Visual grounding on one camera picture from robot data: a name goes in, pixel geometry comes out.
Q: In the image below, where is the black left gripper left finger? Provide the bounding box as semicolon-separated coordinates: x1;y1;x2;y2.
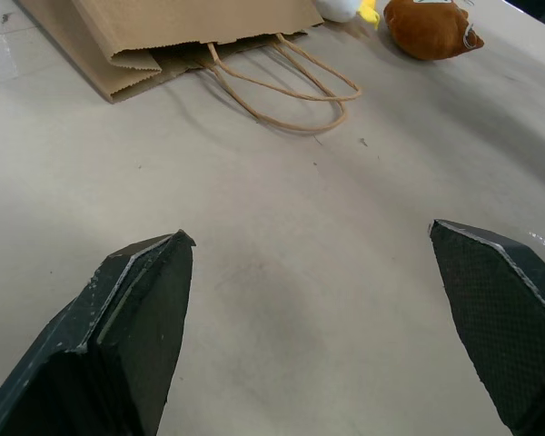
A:
0;229;197;436

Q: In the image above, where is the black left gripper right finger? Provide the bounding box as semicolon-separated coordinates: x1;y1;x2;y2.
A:
428;219;545;436

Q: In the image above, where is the brown paper bag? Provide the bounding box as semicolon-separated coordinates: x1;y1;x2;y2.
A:
14;0;362;134

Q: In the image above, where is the brown plush toy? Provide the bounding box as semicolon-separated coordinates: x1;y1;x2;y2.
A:
382;0;485;62

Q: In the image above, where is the white and yellow plush toy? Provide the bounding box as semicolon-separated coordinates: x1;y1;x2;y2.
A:
315;0;382;31

